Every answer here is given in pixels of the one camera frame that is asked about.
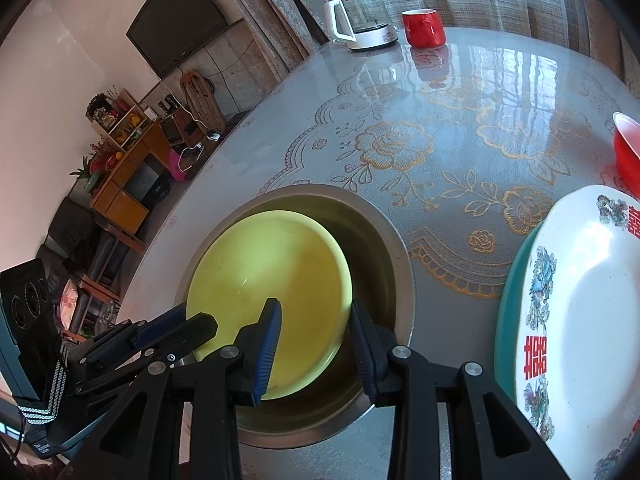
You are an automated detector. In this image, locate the red mug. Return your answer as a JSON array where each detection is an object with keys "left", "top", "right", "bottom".
[{"left": 401, "top": 8, "right": 447, "bottom": 48}]

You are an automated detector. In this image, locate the red plastic bowl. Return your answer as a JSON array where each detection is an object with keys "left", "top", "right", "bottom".
[{"left": 612, "top": 111, "right": 640, "bottom": 187}]

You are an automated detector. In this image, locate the pink bag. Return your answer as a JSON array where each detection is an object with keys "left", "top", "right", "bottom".
[{"left": 167, "top": 147, "right": 189, "bottom": 182}]

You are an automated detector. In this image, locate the wooden cabinet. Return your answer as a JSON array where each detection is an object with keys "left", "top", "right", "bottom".
[{"left": 89, "top": 89, "right": 174, "bottom": 237}]

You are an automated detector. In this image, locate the beige patterned curtain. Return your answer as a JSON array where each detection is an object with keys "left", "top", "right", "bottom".
[
  {"left": 575, "top": 0, "right": 640, "bottom": 88},
  {"left": 209, "top": 0, "right": 333, "bottom": 73}
]

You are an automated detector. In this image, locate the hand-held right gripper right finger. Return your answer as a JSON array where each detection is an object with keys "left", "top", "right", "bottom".
[{"left": 349, "top": 299, "right": 571, "bottom": 480}]

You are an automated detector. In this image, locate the yellow plastic bowl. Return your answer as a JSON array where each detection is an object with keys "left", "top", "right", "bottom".
[{"left": 184, "top": 210, "right": 354, "bottom": 401}]

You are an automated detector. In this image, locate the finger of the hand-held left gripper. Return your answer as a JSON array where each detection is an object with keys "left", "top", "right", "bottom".
[
  {"left": 100, "top": 304, "right": 188, "bottom": 350},
  {"left": 75, "top": 312, "right": 219, "bottom": 397}
]

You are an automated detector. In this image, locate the wicker chair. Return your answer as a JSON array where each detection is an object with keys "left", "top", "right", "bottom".
[{"left": 179, "top": 70, "right": 227, "bottom": 132}]

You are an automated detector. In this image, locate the teal plate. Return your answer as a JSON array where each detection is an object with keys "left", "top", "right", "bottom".
[{"left": 493, "top": 220, "right": 553, "bottom": 413}]

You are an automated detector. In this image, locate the white glass electric kettle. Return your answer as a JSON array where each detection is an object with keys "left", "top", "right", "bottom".
[{"left": 323, "top": 0, "right": 400, "bottom": 51}]

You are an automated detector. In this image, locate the lace floral table mat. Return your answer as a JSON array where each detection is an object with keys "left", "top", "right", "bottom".
[{"left": 254, "top": 40, "right": 640, "bottom": 302}]

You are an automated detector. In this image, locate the black wall television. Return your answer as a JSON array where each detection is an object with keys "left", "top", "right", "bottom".
[{"left": 125, "top": 0, "right": 229, "bottom": 77}]

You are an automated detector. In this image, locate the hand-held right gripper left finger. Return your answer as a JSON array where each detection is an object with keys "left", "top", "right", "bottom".
[{"left": 70, "top": 298, "right": 283, "bottom": 480}]

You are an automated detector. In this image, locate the black chair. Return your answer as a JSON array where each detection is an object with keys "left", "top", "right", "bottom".
[{"left": 44, "top": 199, "right": 123, "bottom": 283}]

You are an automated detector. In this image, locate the white plate with red characters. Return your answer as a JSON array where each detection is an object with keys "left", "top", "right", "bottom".
[{"left": 514, "top": 184, "right": 640, "bottom": 480}]

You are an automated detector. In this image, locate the stainless steel bowl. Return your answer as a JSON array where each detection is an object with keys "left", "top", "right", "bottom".
[{"left": 175, "top": 184, "right": 416, "bottom": 449}]

